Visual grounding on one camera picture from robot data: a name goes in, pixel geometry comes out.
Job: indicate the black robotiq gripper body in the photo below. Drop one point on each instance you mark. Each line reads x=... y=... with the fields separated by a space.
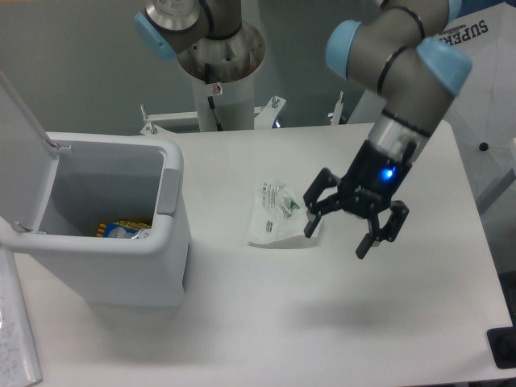
x=371 y=180

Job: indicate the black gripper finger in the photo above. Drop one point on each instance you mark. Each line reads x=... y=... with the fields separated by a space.
x=315 y=208
x=376 y=234

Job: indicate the clear plastic water bottle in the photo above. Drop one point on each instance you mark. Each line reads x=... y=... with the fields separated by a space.
x=141 y=234

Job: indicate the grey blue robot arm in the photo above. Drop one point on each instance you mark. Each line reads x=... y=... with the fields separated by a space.
x=169 y=28

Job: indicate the white grey trash can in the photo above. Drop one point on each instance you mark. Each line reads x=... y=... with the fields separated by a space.
x=56 y=188

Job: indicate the crumpled white plastic wrapper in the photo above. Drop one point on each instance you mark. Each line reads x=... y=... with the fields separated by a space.
x=278 y=218

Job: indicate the black device at edge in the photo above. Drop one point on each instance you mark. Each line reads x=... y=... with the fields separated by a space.
x=502 y=345

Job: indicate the yellow blue snack package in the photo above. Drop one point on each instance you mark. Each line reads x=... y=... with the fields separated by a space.
x=119 y=229

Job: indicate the white notebook with writing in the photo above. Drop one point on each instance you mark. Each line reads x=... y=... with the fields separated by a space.
x=20 y=364

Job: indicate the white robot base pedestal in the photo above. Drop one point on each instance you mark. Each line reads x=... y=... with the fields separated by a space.
x=226 y=70

